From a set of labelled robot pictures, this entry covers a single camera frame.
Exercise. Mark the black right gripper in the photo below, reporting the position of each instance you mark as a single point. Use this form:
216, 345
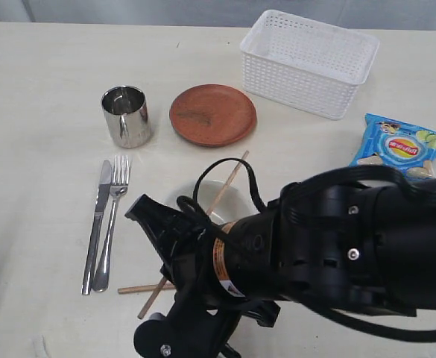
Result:
199, 265

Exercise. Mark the wooden chopstick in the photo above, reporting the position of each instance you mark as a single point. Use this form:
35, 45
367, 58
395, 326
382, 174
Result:
145, 288
164, 280

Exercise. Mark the white and black bowl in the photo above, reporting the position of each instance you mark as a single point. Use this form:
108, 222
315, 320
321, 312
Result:
233, 205

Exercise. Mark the silver metal fork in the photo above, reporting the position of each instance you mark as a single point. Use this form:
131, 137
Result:
118, 188

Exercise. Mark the silver table knife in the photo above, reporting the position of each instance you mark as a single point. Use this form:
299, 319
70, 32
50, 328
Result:
100, 206

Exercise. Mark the brown round plate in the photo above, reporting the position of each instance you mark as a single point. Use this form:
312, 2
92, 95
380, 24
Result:
212, 115

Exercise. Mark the white perforated plastic basket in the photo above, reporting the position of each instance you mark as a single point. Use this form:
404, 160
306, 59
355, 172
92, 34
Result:
306, 64

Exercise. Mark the blue chips bag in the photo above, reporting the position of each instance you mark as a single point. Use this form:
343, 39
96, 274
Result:
409, 148

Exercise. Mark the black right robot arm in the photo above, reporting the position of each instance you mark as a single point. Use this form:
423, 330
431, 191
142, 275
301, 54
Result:
359, 239

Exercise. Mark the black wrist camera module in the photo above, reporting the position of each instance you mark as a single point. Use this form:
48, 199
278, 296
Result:
188, 330

